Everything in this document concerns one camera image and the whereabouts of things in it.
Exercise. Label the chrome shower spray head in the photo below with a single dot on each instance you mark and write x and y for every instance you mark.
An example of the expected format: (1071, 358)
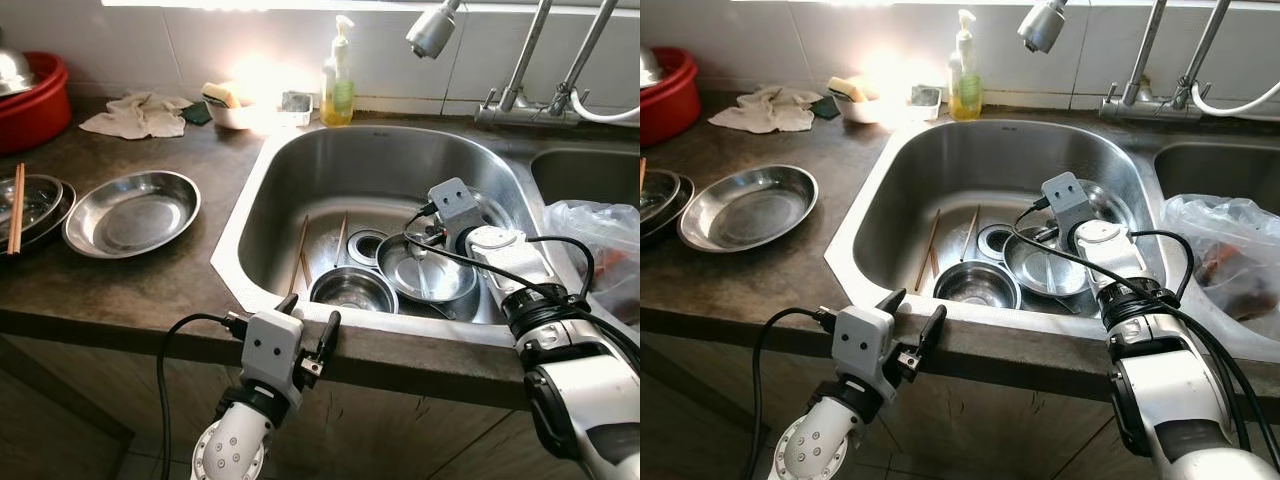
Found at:
(1042, 27)
(432, 32)

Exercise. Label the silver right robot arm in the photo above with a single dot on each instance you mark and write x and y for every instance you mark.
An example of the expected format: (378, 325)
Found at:
(580, 400)
(1170, 400)

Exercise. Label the beige dish cloth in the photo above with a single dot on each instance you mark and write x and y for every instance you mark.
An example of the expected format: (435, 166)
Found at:
(135, 118)
(765, 112)

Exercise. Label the clear plastic bag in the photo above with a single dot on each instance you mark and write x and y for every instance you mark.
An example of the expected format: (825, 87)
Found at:
(1230, 240)
(590, 235)

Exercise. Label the small round steel bowl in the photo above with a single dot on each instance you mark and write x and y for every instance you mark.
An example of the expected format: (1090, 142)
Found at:
(977, 286)
(353, 292)

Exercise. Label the small white bowl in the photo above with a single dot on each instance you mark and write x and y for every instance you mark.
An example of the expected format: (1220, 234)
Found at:
(235, 118)
(862, 112)

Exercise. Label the small clear plastic container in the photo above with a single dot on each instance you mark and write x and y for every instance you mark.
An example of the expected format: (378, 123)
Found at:
(296, 108)
(925, 102)

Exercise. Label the green scouring pad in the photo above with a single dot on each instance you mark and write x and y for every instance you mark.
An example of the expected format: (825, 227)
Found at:
(826, 108)
(197, 114)

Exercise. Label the yellow dish sponge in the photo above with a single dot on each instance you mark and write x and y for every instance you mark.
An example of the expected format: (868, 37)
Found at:
(220, 94)
(846, 88)

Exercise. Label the grey white right wrist camera mount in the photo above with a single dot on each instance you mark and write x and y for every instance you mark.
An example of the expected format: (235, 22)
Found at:
(1068, 198)
(455, 205)

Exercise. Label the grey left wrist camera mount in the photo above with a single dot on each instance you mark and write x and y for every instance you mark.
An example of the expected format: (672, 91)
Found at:
(270, 345)
(860, 342)

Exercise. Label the red plastic basin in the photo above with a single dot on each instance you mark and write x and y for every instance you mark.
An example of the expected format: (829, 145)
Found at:
(40, 115)
(675, 105)

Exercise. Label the steel sink drain strainer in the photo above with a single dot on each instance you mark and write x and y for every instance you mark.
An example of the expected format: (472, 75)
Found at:
(995, 243)

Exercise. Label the large steel mixing bowl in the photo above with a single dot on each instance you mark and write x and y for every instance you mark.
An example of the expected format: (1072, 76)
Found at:
(648, 70)
(12, 70)

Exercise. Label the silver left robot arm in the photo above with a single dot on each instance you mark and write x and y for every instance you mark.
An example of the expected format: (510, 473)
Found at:
(815, 445)
(235, 445)

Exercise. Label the yellow dish soap bottle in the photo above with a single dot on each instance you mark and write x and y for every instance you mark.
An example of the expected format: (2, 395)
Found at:
(966, 90)
(338, 95)

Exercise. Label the stainless steel double sink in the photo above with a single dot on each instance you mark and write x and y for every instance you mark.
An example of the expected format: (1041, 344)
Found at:
(300, 180)
(920, 170)

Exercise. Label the chrome double pipe faucet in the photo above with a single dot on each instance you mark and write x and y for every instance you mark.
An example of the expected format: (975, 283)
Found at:
(525, 105)
(1150, 100)

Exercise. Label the round steel plate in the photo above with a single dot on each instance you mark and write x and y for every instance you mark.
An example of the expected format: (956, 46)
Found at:
(1040, 270)
(415, 275)

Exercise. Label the steel plate under stack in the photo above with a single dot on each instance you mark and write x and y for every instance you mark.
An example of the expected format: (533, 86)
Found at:
(68, 215)
(688, 205)

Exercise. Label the deep oval steel dish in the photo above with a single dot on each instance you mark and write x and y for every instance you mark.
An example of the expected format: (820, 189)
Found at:
(748, 208)
(130, 215)

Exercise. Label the brown wooden chopstick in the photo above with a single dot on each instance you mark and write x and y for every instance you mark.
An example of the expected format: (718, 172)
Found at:
(300, 255)
(15, 210)
(929, 250)
(21, 205)
(341, 240)
(642, 175)
(971, 235)

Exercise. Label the brown base cabinet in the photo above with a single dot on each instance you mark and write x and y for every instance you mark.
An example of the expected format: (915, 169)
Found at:
(1020, 430)

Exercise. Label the shallow steel plate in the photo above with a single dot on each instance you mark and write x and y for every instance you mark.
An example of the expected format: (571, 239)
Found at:
(660, 192)
(40, 200)

